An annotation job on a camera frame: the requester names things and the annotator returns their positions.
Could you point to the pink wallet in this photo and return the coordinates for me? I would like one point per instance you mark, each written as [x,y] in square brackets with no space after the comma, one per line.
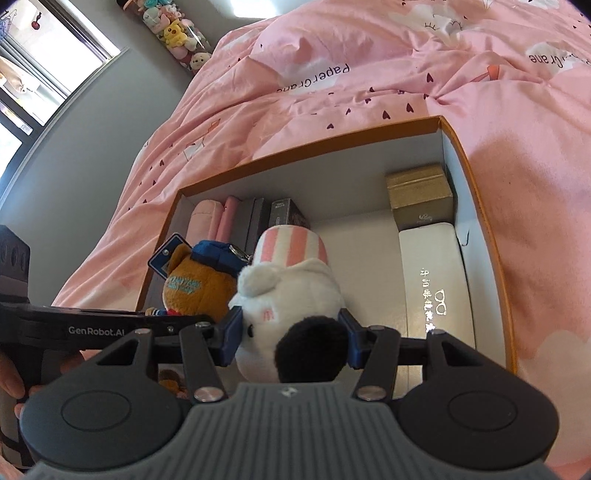
[228,217]

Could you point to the white plush toy striped hat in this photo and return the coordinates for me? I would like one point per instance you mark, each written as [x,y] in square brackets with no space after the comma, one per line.
[295,295]

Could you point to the colourful printed card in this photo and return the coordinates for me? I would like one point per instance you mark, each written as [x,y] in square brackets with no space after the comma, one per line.
[171,383]

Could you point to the small dark printed box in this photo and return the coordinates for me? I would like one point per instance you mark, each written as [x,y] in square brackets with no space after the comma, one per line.
[288,212]

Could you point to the window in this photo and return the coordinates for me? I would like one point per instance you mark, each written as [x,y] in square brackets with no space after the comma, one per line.
[41,60]

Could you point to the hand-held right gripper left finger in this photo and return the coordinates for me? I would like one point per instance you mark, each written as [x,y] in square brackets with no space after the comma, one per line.
[230,339]

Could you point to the person's left hand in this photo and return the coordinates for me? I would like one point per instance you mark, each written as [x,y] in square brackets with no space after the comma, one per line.
[11,383]

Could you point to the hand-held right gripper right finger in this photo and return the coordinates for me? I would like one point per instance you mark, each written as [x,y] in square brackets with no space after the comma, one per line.
[354,339]

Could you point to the dark grey box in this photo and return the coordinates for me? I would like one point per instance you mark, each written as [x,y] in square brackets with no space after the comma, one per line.
[251,224]

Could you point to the pink printed blanket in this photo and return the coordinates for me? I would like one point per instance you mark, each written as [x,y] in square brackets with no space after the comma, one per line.
[369,69]

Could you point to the white glasses case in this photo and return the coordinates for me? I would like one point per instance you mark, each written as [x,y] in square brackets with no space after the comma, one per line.
[434,277]

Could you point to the orange bear plush toy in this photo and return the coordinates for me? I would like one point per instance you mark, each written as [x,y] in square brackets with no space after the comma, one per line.
[203,286]

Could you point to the orange cardboard box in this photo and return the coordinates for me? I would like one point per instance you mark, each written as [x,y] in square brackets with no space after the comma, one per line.
[323,184]

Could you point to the clear tube of plush toys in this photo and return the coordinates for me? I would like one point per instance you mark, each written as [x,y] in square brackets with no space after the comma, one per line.
[175,30]

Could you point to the metallic gold box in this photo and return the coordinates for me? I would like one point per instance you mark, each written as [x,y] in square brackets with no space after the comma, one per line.
[420,196]

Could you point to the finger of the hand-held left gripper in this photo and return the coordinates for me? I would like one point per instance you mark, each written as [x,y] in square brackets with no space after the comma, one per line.
[180,320]

